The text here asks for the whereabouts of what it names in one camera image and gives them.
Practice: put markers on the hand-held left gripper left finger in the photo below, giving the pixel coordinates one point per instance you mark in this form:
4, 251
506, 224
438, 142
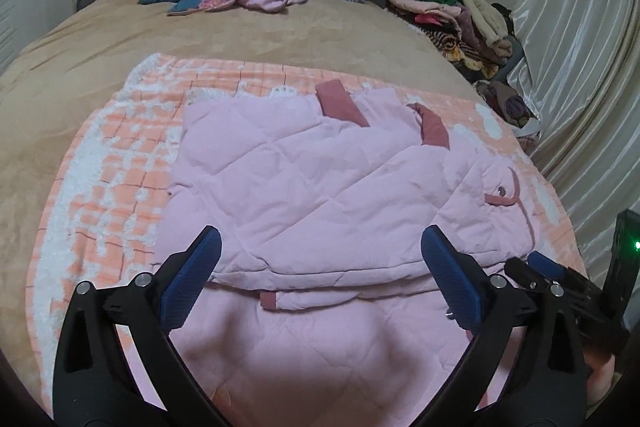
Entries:
192, 284

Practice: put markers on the white satin curtain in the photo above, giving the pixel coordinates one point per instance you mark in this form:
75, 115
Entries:
575, 57

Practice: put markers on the orange checked fleece blanket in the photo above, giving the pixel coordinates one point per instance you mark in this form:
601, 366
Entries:
110, 187

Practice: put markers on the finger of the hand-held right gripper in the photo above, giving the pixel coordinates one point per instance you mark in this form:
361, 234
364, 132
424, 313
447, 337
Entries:
545, 264
520, 272

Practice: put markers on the pile of folded clothes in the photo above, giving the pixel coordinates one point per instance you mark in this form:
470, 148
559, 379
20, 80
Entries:
450, 7

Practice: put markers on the beige bed sheet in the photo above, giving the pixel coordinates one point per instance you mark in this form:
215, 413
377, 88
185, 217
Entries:
250, 32

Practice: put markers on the pink quilted jacket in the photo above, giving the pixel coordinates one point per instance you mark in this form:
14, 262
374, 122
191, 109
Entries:
300, 187

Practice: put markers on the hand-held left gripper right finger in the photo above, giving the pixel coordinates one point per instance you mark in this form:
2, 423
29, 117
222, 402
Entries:
452, 287

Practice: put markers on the person's right hand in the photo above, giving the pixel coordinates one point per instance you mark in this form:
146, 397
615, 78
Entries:
600, 372

